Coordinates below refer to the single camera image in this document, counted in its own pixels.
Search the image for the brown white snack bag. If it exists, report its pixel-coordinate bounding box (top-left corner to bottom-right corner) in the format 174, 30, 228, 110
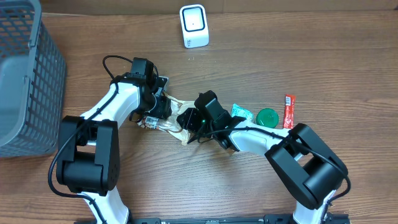
138, 93, 194, 146

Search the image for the teal orange tissue pack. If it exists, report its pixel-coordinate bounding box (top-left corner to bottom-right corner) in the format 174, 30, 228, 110
231, 103, 254, 122

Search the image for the green lid jar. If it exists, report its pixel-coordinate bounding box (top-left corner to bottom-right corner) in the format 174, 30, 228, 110
256, 108, 279, 128

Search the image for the red snack bar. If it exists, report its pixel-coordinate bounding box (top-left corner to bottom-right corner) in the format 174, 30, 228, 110
283, 95, 296, 129

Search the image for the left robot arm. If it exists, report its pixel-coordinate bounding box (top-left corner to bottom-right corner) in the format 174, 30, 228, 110
48, 57, 172, 223

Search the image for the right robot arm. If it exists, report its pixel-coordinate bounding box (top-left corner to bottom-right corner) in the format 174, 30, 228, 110
177, 90, 351, 223

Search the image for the white barcode scanner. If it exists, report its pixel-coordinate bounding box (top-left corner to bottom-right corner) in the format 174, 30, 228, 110
179, 4, 210, 49

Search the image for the grey plastic mesh basket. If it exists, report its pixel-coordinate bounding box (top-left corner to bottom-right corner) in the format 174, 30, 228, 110
1, 0, 67, 157

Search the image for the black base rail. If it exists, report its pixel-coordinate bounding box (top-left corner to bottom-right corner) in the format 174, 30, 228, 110
74, 213, 351, 224

